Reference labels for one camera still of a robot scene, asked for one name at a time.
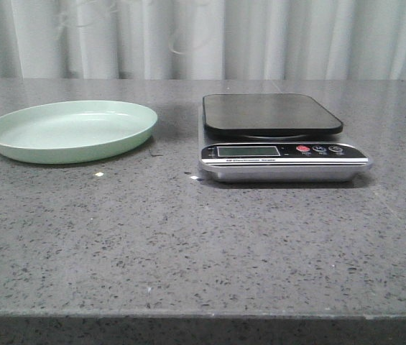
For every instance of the translucent white vermicelli bundle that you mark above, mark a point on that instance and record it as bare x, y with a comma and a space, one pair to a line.
156, 27

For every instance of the black silver kitchen scale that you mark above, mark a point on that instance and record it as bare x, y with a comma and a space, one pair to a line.
274, 138

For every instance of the light green round plate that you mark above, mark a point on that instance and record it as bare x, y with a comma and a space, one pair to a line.
75, 131

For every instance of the white pleated curtain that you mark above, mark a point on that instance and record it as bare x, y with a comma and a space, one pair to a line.
256, 40

